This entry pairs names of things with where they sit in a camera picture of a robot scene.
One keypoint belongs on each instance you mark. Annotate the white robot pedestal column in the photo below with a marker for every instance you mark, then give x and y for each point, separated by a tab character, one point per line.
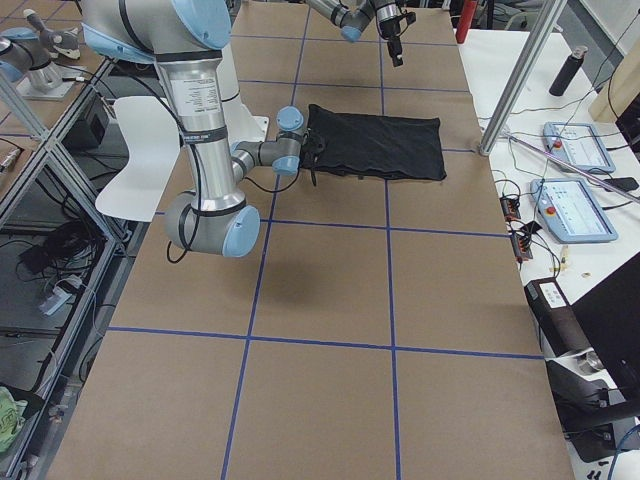
241	124

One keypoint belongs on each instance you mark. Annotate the far teach pendant tablet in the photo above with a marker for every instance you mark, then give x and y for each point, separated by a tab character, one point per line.
578	144

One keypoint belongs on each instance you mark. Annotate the white plastic chair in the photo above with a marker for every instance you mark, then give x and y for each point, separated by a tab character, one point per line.
152	139

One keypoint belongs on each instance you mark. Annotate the orange circuit board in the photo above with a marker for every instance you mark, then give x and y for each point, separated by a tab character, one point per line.
510	208

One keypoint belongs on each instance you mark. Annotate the black t-shirt with logo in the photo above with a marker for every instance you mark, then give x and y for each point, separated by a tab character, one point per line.
387	147

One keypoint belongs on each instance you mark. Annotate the black water bottle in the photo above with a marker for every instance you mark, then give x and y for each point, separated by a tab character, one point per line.
568	71

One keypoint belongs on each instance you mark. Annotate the red fire extinguisher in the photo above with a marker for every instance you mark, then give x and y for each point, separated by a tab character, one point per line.
465	20

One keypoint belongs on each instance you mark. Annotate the near teach pendant tablet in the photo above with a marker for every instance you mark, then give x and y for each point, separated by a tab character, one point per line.
570	212

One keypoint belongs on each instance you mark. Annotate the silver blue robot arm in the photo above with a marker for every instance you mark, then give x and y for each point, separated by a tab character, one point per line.
386	15
184	41

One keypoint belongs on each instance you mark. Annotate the green cloth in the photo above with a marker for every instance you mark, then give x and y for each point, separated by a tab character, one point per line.
12	418

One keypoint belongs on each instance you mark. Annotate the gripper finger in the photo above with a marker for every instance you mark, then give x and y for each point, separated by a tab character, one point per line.
396	57

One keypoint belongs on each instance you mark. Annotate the black box with label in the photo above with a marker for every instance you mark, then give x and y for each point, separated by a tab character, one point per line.
559	331

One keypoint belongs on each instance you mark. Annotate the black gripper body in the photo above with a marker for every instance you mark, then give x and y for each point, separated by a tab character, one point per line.
389	26

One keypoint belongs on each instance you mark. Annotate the metal reacher grabber tool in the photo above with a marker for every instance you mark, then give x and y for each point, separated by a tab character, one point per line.
571	168

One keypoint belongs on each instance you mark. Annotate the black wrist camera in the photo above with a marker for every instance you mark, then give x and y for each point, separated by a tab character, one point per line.
314	146
409	17

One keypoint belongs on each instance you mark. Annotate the aluminium frame post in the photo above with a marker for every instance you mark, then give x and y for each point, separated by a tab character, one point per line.
527	59

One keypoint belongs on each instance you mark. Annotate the black monitor on stand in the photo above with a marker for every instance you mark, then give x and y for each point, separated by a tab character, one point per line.
594	418

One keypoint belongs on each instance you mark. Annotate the teach pendant tablet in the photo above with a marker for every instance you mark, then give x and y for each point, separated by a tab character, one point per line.
570	212
578	144

